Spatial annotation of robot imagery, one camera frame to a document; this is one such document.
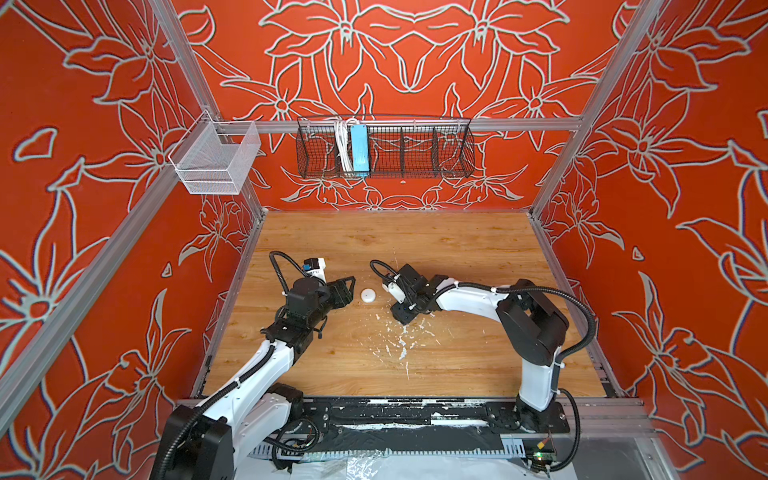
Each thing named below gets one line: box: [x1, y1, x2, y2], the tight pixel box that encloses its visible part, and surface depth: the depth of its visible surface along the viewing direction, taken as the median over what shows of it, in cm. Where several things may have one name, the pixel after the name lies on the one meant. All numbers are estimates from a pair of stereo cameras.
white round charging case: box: [361, 288, 376, 303], surface depth 97 cm
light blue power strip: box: [351, 124, 370, 177], surface depth 92 cm
